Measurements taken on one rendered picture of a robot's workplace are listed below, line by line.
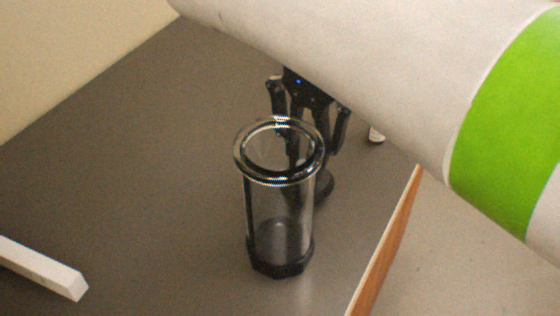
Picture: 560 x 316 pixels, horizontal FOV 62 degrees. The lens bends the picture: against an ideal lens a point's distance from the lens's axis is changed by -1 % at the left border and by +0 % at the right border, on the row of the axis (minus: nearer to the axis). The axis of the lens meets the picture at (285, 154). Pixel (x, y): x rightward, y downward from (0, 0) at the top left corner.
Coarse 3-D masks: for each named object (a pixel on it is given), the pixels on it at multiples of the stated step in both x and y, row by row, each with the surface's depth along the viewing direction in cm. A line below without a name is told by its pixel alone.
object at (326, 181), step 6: (324, 168) 79; (324, 174) 78; (330, 174) 78; (318, 180) 77; (324, 180) 77; (330, 180) 77; (318, 186) 76; (324, 186) 76; (330, 186) 77; (318, 192) 75; (324, 192) 76; (330, 192) 77; (318, 198) 75; (324, 198) 76
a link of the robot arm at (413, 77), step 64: (192, 0) 39; (256, 0) 33; (320, 0) 29; (384, 0) 26; (448, 0) 24; (512, 0) 23; (320, 64) 30; (384, 64) 25; (448, 64) 22; (384, 128) 27; (448, 128) 22
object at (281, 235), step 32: (256, 128) 58; (288, 128) 59; (256, 160) 62; (288, 160) 63; (256, 192) 56; (288, 192) 55; (256, 224) 61; (288, 224) 59; (256, 256) 67; (288, 256) 65
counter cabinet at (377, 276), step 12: (420, 168) 130; (420, 180) 146; (408, 192) 122; (408, 204) 138; (408, 216) 157; (396, 228) 129; (396, 240) 145; (384, 252) 121; (396, 252) 167; (384, 264) 135; (372, 276) 114; (384, 276) 154; (372, 288) 127; (360, 300) 108; (372, 300) 143; (360, 312) 119
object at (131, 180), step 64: (128, 64) 106; (192, 64) 106; (256, 64) 106; (64, 128) 91; (128, 128) 91; (192, 128) 91; (0, 192) 80; (64, 192) 80; (128, 192) 80; (192, 192) 80; (384, 192) 80; (64, 256) 71; (128, 256) 71; (192, 256) 71; (320, 256) 71
